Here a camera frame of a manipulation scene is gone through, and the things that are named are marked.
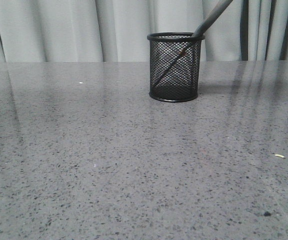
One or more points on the small black crumb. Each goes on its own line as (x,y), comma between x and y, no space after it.
(266,214)

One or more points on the black mesh pen bucket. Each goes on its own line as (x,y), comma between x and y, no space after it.
(174,66)

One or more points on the grey and orange scissors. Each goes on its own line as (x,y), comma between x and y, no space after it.
(215,13)

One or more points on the grey curtain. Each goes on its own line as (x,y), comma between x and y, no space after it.
(116,30)

